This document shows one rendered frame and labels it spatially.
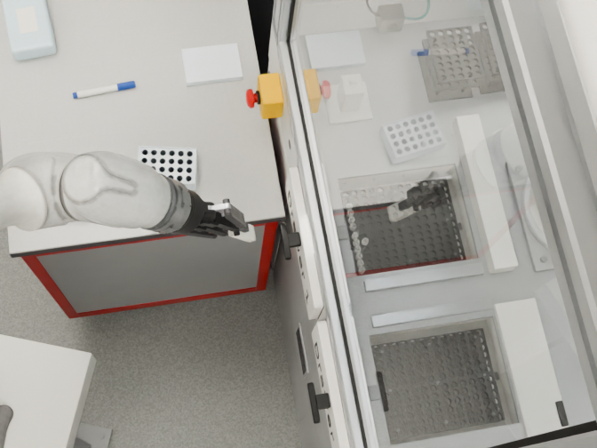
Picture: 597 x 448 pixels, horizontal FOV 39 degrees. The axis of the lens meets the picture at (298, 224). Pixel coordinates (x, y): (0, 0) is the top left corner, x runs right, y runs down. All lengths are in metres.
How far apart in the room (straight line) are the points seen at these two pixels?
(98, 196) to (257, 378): 1.38
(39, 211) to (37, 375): 0.47
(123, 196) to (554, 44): 0.76
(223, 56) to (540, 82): 1.42
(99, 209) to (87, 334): 1.35
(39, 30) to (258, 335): 1.09
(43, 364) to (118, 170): 0.58
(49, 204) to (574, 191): 0.92
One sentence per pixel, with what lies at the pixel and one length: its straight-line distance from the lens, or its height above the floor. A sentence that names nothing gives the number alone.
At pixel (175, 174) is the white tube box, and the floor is 0.80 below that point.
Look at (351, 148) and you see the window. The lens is 1.25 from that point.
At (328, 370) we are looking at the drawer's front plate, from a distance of 1.58.
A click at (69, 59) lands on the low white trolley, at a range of 2.01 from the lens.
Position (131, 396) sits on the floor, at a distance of 2.52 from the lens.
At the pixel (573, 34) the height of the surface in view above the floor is 1.97.
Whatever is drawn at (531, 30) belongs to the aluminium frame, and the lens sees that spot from 0.62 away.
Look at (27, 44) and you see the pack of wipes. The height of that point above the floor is 0.80.
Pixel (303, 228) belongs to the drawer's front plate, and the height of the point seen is 0.93.
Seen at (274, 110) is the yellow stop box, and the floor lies 0.88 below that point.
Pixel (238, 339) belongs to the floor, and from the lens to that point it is 2.53.
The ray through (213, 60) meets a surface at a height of 0.78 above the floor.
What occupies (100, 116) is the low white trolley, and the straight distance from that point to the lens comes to 1.93.
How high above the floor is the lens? 2.48
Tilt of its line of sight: 71 degrees down
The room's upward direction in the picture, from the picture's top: 14 degrees clockwise
